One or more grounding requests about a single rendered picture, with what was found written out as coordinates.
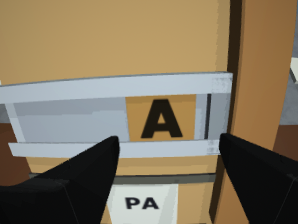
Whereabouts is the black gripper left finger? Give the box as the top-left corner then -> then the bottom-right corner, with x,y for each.
0,136 -> 120,224

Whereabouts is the tan tile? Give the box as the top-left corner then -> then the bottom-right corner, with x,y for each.
125,93 -> 197,141

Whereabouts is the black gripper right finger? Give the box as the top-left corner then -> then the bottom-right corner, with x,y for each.
218,133 -> 298,224

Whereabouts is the white paper label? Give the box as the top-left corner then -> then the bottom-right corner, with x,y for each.
108,184 -> 178,224

